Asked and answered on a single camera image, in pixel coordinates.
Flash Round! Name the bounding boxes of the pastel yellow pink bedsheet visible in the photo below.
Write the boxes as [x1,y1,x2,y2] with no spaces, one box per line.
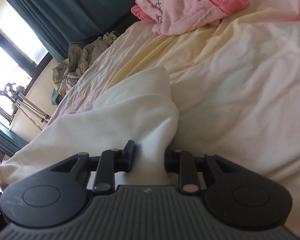
[52,0,300,236]

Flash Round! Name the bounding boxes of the teal curtain left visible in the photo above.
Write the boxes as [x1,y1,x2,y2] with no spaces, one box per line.
[0,123,28,163]

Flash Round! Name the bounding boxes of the pink fleece garment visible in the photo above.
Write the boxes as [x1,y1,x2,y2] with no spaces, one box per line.
[131,0,249,36]

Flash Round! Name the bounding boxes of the teal curtain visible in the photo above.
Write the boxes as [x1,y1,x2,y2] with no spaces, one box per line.
[6,0,135,61]
[0,123,28,163]

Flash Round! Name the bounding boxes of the metal clothes steamer stand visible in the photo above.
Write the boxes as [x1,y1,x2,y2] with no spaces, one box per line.
[0,83,51,131]

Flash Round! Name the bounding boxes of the teal cloth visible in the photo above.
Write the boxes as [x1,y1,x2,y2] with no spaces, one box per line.
[51,90,63,105]

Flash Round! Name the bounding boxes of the teal curtain right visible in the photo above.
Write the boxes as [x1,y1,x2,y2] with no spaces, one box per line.
[6,0,135,61]

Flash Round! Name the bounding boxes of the cream sweatpants with black stripe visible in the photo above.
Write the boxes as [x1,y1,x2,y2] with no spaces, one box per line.
[0,67,179,188]

